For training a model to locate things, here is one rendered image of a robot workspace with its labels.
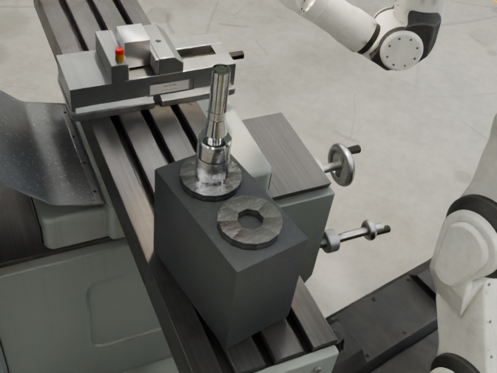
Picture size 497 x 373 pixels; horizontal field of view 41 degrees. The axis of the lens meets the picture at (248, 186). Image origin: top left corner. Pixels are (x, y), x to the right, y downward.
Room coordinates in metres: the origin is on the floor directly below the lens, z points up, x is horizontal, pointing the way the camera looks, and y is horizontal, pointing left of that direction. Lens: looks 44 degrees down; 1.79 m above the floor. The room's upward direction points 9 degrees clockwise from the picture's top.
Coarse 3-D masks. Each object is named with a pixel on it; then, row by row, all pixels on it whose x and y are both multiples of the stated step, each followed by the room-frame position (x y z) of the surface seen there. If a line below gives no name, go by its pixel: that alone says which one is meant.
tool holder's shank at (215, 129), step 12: (216, 72) 0.69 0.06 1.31; (228, 72) 0.69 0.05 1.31; (216, 84) 0.68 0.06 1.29; (228, 84) 0.69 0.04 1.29; (216, 96) 0.68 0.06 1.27; (228, 96) 0.69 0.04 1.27; (216, 108) 0.68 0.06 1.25; (216, 120) 0.68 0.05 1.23; (204, 132) 0.69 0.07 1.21; (216, 132) 0.68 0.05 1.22
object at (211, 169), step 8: (200, 152) 0.68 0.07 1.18; (208, 152) 0.67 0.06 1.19; (224, 152) 0.68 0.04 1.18; (200, 160) 0.68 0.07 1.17; (208, 160) 0.67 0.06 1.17; (216, 160) 0.67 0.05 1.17; (224, 160) 0.68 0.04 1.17; (200, 168) 0.68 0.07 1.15; (208, 168) 0.67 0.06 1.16; (216, 168) 0.67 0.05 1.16; (224, 168) 0.68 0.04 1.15; (200, 176) 0.68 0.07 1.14; (208, 176) 0.67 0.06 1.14; (216, 176) 0.67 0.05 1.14; (224, 176) 0.68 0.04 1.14; (216, 184) 0.67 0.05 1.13
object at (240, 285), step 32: (192, 160) 0.72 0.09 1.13; (160, 192) 0.68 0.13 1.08; (192, 192) 0.65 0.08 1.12; (224, 192) 0.66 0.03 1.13; (256, 192) 0.68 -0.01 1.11; (160, 224) 0.68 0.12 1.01; (192, 224) 0.62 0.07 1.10; (224, 224) 0.60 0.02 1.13; (256, 224) 0.62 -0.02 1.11; (288, 224) 0.63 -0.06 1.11; (160, 256) 0.68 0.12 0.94; (192, 256) 0.61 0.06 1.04; (224, 256) 0.56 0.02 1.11; (256, 256) 0.57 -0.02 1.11; (288, 256) 0.59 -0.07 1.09; (192, 288) 0.61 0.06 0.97; (224, 288) 0.55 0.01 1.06; (256, 288) 0.56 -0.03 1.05; (288, 288) 0.60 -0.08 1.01; (224, 320) 0.54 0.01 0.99; (256, 320) 0.57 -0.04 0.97
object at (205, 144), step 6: (228, 132) 0.71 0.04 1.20; (198, 138) 0.69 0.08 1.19; (204, 138) 0.69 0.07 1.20; (228, 138) 0.70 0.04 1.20; (198, 144) 0.68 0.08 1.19; (204, 144) 0.68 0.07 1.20; (210, 144) 0.68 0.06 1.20; (216, 144) 0.68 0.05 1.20; (222, 144) 0.68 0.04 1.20; (228, 144) 0.68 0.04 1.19; (204, 150) 0.67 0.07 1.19; (210, 150) 0.67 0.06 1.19; (216, 150) 0.67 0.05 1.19; (222, 150) 0.67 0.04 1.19
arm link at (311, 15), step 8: (280, 0) 1.13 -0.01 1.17; (288, 0) 1.13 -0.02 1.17; (296, 0) 1.13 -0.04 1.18; (304, 0) 1.13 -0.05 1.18; (312, 0) 1.10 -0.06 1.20; (320, 0) 1.09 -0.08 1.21; (328, 0) 1.10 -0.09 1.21; (296, 8) 1.12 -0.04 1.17; (304, 8) 1.11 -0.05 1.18; (312, 8) 1.08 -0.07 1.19; (320, 8) 1.09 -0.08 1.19; (304, 16) 1.10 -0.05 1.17; (312, 16) 1.09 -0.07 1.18
